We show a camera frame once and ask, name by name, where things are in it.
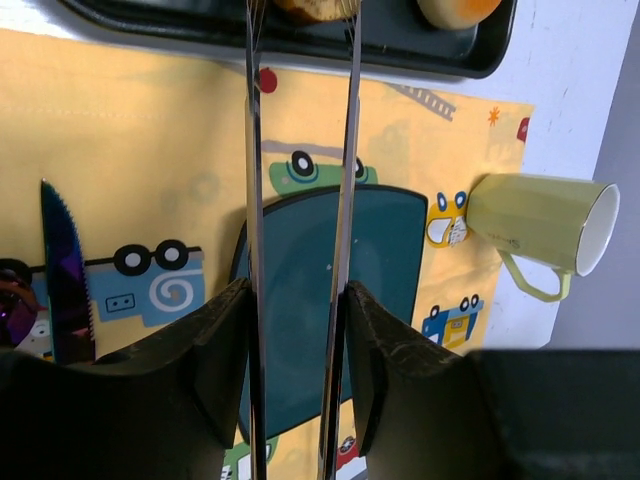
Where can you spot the purple iridescent knife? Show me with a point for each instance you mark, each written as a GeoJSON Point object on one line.
{"type": "Point", "coordinates": [70, 312]}

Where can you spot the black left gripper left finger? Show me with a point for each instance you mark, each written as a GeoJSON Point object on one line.
{"type": "Point", "coordinates": [164, 407]}

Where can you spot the pale green mug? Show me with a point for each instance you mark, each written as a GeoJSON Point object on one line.
{"type": "Point", "coordinates": [565, 224]}

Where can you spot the dark teal square plate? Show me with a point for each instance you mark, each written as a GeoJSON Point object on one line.
{"type": "Point", "coordinates": [299, 241]}

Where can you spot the yellow vehicle print placemat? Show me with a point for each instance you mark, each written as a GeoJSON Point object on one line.
{"type": "Point", "coordinates": [148, 152]}

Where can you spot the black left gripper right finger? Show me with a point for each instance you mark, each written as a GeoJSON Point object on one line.
{"type": "Point", "coordinates": [424, 412]}

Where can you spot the black baking tray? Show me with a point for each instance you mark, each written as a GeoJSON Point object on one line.
{"type": "Point", "coordinates": [394, 34]}

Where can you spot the silver metal tongs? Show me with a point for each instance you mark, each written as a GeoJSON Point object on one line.
{"type": "Point", "coordinates": [335, 341]}

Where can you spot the glazed donut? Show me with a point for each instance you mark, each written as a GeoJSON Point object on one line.
{"type": "Point", "coordinates": [457, 14]}

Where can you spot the seeded bread slice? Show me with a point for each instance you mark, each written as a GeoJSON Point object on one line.
{"type": "Point", "coordinates": [318, 11]}

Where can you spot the purple iridescent spoon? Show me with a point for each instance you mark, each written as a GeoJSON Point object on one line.
{"type": "Point", "coordinates": [19, 309]}

